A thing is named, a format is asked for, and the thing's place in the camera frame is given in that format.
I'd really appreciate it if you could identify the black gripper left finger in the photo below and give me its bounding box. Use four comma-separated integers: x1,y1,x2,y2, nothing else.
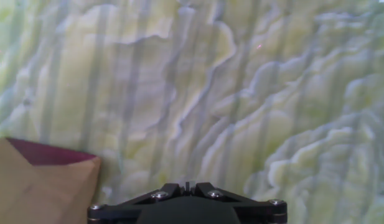
87,182,187,224

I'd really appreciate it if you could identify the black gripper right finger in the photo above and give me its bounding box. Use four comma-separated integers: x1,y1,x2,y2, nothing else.
190,182,288,224

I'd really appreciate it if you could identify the Costa paper bag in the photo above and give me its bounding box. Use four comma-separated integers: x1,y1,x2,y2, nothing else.
0,136,102,224

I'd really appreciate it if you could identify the green marble pattern mat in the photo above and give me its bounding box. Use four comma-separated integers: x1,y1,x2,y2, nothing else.
0,0,384,224

